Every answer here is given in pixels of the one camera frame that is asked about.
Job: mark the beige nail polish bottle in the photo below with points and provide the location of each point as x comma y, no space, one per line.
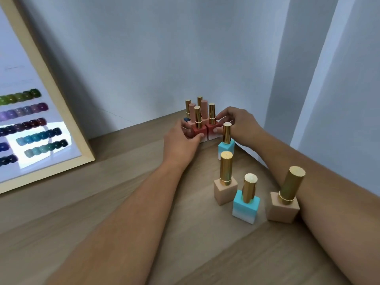
283,207
225,189

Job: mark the person's right forearm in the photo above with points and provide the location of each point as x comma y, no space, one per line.
320,201

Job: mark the light blue nail polish bottle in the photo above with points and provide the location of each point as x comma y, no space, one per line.
226,145
246,206

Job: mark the red nail polish bottle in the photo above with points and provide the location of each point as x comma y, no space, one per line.
198,131
212,129

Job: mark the wooden framed display board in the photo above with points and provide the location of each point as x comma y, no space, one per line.
71,115

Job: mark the person's left thumb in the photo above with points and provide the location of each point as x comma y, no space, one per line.
199,138

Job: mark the person's left hand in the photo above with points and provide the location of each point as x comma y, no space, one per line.
178,146

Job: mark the person's right hand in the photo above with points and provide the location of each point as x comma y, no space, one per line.
245,129

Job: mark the dark blue nail polish bottle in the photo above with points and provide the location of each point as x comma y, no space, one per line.
187,108

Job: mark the pink cap nail polish bottle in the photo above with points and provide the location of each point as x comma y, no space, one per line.
204,109
192,112

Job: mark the gold cap nail polish bottle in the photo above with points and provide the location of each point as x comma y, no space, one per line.
199,100

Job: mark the person's right thumb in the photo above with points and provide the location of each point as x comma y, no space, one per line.
218,130

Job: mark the rows of nail colour swatches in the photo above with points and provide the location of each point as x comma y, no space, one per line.
29,127

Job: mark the person's left forearm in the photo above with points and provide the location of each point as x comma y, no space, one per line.
127,228

